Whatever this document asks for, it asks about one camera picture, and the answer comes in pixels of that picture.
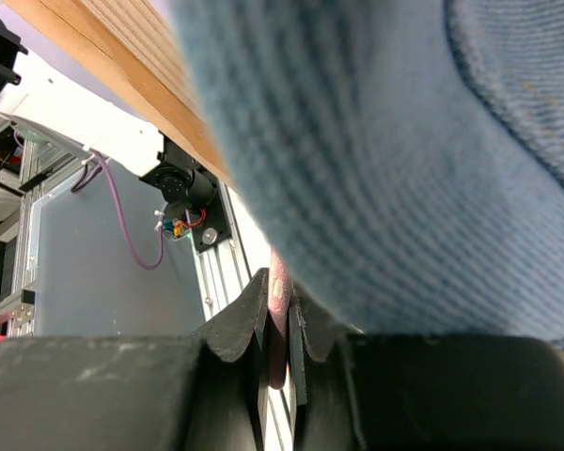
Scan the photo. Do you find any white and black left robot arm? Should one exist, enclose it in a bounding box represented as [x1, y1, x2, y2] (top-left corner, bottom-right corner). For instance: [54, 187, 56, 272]
[0, 19, 218, 214]

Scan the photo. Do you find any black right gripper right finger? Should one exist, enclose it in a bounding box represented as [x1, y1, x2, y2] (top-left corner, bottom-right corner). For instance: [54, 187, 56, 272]
[289, 288, 564, 450]

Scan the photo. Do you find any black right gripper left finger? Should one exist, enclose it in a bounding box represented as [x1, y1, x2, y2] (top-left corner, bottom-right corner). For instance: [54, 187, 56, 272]
[0, 269, 268, 450]

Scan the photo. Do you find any pink hanger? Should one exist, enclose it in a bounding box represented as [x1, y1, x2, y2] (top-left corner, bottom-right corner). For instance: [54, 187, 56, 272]
[267, 250, 292, 390]

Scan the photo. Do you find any blue denim garment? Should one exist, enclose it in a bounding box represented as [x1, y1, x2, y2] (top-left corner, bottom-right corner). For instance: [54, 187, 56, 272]
[170, 1, 564, 353]

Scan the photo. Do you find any aluminium mounting rail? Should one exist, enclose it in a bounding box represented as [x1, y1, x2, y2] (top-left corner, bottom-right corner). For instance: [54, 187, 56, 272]
[8, 182, 295, 451]

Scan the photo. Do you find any wooden clothes rack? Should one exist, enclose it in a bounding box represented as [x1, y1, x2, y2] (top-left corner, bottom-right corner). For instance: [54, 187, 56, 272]
[8, 1, 231, 184]

